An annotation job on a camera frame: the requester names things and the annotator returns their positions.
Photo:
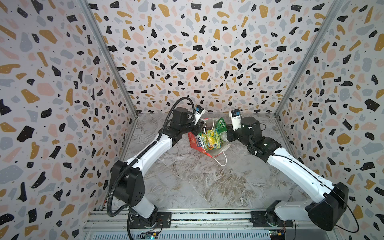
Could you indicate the right corner aluminium post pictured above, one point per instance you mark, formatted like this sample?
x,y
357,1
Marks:
x,y
331,15

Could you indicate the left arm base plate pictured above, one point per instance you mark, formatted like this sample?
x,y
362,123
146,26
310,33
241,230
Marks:
x,y
160,220

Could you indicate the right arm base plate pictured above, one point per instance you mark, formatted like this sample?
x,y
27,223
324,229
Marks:
x,y
265,219

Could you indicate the right circuit board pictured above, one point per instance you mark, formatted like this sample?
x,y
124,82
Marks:
x,y
277,235

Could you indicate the green yellow candy bag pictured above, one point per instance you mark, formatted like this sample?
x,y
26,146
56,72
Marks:
x,y
213,135

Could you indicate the left corner aluminium post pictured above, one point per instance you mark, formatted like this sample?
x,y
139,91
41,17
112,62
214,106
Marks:
x,y
101,16

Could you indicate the corner aluminium post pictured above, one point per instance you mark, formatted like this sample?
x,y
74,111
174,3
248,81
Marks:
x,y
101,16
331,15

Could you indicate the left circuit board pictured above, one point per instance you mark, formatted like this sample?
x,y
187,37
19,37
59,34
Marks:
x,y
150,235

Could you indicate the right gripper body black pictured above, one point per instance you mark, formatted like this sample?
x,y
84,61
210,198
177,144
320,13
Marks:
x,y
232,134

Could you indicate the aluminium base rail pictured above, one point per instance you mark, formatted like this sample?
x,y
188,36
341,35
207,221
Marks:
x,y
200,224

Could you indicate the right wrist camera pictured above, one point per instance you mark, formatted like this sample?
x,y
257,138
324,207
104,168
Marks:
x,y
236,118

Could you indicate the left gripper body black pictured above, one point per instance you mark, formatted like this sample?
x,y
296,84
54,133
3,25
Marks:
x,y
189,127

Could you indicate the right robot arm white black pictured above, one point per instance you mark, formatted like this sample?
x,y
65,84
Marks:
x,y
327,202

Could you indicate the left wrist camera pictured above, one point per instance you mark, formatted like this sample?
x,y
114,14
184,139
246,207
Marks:
x,y
199,111

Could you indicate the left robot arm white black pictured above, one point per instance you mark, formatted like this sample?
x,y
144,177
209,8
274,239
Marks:
x,y
127,189

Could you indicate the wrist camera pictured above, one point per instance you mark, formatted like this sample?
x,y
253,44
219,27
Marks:
x,y
199,111
236,118

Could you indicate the circuit board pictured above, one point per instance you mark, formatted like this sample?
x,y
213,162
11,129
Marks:
x,y
150,235
277,235

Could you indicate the red paper bag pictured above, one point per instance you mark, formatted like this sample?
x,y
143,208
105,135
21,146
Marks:
x,y
218,155

